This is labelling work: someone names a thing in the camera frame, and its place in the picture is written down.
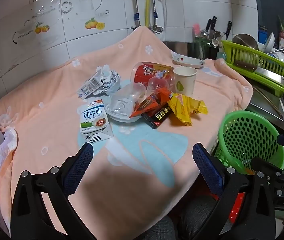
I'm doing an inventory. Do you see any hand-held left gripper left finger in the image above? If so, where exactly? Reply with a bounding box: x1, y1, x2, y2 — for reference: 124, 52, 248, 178
11, 143, 100, 240

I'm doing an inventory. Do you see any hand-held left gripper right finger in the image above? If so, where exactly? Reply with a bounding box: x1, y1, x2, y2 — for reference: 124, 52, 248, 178
192, 143, 276, 240

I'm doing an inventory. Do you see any green plastic basket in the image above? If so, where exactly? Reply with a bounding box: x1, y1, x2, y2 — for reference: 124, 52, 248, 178
213, 110, 284, 174

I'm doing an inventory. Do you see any clear plastic bottle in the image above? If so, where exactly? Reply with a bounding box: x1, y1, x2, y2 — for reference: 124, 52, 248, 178
111, 82, 147, 117

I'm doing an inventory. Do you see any white paper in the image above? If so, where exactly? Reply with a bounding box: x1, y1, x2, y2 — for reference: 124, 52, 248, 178
96, 65, 121, 96

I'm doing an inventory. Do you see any wooden chopsticks pair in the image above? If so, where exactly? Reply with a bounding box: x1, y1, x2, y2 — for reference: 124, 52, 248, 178
253, 85, 283, 118

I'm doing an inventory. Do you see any white green milk carton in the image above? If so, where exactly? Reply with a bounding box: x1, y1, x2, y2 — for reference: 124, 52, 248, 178
77, 99, 114, 144

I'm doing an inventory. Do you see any red plastic stool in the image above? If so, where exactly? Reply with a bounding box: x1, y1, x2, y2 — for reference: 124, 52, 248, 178
228, 192, 246, 224

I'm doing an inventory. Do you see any orange printed blanket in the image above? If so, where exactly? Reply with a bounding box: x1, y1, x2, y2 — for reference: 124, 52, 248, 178
0, 26, 254, 233

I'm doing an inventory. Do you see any person's grey trouser leg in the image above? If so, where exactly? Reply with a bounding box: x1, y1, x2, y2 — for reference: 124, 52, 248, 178
157, 197, 222, 240

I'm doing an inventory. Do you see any yellow snack wrapper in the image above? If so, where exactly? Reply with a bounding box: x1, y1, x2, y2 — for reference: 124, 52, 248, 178
168, 93, 208, 127

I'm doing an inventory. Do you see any white plastic lid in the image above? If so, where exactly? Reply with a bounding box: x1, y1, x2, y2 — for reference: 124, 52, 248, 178
106, 105, 142, 123

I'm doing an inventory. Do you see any black cigarette box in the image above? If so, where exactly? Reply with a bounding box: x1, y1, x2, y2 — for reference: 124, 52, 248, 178
141, 105, 172, 129

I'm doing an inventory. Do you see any green dish rack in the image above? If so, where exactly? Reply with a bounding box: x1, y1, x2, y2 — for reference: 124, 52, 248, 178
220, 39, 284, 97

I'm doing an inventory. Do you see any flattened grey white carton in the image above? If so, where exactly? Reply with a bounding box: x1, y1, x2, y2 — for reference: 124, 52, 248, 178
77, 70, 107, 98

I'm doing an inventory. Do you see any orange snack wrapper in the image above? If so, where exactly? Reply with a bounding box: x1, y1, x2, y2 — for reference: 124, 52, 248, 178
129, 86, 175, 119

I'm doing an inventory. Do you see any white paper cup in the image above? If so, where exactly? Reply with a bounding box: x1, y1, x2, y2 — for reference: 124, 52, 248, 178
173, 66, 198, 97

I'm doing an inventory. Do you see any clear plastic cup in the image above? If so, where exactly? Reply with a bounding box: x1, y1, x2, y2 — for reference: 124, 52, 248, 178
147, 77, 170, 98

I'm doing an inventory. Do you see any white bowl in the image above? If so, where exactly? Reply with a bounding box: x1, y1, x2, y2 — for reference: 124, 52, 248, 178
263, 32, 275, 53

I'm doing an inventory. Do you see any white ceramic dish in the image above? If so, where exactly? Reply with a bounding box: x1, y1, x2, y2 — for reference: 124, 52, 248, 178
172, 55, 205, 68

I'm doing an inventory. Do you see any steel bowl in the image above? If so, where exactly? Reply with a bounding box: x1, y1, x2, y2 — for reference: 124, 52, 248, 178
232, 34, 259, 50

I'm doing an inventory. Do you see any blue jar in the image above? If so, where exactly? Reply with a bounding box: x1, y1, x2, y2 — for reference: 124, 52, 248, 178
258, 25, 268, 43

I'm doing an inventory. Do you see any red label plastic jar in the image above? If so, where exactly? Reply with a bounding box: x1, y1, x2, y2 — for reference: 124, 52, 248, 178
131, 62, 176, 93

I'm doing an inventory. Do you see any dark green utensil holder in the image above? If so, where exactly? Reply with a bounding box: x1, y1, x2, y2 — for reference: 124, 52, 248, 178
194, 36, 218, 59

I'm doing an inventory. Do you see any metal water pipe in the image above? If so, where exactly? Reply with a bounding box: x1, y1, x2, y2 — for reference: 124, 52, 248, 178
131, 0, 142, 29

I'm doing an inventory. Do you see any cleaver with brown handle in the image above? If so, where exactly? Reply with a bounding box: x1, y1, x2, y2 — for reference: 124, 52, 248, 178
233, 60, 284, 85

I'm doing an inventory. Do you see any flexible metal hose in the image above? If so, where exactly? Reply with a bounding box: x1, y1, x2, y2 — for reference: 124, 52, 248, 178
150, 0, 163, 33

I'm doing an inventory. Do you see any yellow hose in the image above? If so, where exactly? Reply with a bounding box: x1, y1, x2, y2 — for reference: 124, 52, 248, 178
144, 0, 155, 28

